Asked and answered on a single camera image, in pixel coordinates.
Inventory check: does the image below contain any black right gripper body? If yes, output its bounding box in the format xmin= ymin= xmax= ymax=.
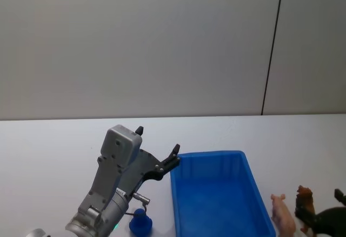
xmin=313 ymin=206 xmax=346 ymax=237

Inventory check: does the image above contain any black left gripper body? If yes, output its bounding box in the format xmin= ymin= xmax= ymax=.
xmin=116 ymin=148 xmax=161 ymax=198

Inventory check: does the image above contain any brown toy animal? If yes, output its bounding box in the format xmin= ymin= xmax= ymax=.
xmin=295 ymin=185 xmax=316 ymax=234

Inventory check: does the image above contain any pink toy pig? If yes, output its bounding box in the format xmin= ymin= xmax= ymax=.
xmin=270 ymin=193 xmax=297 ymax=237

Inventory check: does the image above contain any small blue plastic toy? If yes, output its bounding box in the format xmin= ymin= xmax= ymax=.
xmin=129 ymin=208 xmax=154 ymax=235

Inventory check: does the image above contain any blue plastic bin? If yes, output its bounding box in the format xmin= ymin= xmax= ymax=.
xmin=170 ymin=150 xmax=277 ymax=237

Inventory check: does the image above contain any thin dark cable silver plug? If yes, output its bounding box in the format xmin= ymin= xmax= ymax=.
xmin=123 ymin=192 xmax=151 ymax=217

